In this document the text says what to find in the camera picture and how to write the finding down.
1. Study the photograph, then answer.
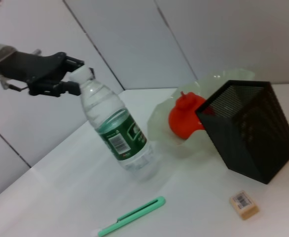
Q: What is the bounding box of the pale green glass bowl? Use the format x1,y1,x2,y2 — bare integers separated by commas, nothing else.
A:
147,69,256,158

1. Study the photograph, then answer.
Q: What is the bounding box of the silver plug gripper cable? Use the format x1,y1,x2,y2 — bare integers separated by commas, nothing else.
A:
0,78,29,92

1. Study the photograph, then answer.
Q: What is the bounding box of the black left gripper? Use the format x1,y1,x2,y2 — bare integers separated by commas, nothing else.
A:
0,51,85,98

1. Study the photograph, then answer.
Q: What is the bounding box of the beige eraser with barcode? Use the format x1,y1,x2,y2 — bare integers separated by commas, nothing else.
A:
229,190,260,220

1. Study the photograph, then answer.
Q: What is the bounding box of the black mesh pen holder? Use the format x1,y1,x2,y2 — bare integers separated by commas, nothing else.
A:
195,79,289,185

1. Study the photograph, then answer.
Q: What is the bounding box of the mint green utility knife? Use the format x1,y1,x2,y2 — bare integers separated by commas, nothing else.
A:
92,196,166,237

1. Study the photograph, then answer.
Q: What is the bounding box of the clear green label water bottle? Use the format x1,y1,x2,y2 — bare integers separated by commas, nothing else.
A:
68,66,160,181

